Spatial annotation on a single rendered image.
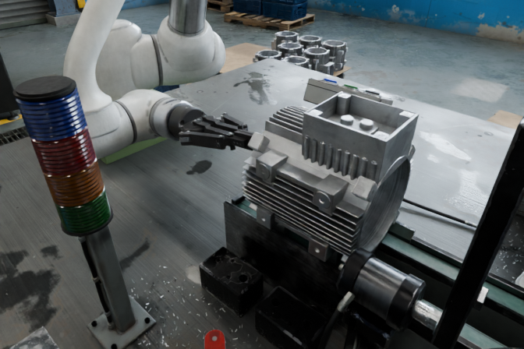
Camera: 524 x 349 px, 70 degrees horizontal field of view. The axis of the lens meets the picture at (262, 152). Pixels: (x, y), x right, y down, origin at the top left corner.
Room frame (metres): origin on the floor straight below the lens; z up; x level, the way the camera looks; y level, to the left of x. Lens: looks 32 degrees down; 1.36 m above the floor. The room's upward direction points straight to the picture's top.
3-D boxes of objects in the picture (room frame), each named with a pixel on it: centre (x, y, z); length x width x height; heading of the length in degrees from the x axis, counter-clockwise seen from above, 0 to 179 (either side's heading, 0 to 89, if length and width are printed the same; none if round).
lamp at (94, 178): (0.38, 0.23, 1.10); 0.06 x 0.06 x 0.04
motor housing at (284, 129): (0.48, -0.10, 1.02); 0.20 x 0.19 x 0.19; 49
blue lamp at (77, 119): (0.38, 0.23, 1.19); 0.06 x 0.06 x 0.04
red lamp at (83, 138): (0.38, 0.23, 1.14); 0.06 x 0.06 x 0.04
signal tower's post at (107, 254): (0.38, 0.23, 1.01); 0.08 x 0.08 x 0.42; 49
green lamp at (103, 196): (0.38, 0.23, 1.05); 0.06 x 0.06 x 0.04
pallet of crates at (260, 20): (6.17, -0.11, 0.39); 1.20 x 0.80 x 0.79; 54
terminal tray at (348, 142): (0.46, -0.13, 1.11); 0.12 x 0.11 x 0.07; 49
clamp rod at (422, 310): (0.26, -0.16, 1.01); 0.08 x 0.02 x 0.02; 49
